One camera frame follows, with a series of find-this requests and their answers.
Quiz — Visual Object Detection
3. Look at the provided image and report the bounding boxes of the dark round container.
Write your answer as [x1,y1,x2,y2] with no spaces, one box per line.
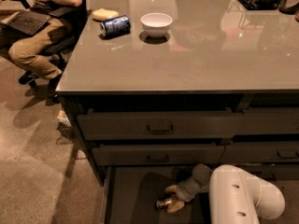
[278,0,299,15]

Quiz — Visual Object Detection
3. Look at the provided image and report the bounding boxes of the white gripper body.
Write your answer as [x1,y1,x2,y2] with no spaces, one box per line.
[176,164,212,203]

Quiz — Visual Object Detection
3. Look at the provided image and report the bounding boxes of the blue soda can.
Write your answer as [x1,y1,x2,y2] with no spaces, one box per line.
[100,15,131,37]

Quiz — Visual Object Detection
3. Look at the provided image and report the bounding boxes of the top left drawer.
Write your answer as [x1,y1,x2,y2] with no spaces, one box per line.
[77,111,243,140]

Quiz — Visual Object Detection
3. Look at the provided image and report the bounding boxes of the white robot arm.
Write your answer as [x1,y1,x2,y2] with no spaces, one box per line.
[164,164,285,224]

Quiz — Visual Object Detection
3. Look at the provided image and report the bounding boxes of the black office chair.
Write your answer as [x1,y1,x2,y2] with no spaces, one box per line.
[0,0,78,105]

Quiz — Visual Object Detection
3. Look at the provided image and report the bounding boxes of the yellow sponge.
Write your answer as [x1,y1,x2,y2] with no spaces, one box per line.
[92,8,119,21]

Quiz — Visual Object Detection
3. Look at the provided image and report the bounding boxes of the middle left drawer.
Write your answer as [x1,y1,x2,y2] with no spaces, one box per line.
[92,144,224,166]

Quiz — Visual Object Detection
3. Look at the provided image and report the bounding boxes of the open bottom drawer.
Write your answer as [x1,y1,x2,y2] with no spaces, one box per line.
[100,166,211,224]

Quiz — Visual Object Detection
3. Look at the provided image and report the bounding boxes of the orange soda can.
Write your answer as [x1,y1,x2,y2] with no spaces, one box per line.
[156,194,178,211]

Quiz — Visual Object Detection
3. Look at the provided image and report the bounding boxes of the middle right drawer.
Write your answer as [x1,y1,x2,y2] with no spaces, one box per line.
[220,141,299,163]

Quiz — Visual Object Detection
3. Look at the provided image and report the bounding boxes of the black laptop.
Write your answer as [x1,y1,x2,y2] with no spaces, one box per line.
[0,10,50,35]

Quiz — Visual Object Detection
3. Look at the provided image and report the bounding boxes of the seated person khaki trousers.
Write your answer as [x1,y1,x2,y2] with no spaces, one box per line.
[0,0,88,91]

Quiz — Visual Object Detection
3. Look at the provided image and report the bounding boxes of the white ceramic bowl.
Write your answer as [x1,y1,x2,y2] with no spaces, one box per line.
[140,13,173,38]

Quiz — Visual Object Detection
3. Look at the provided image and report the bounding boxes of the top right drawer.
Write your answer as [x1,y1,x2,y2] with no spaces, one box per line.
[237,107,299,135]

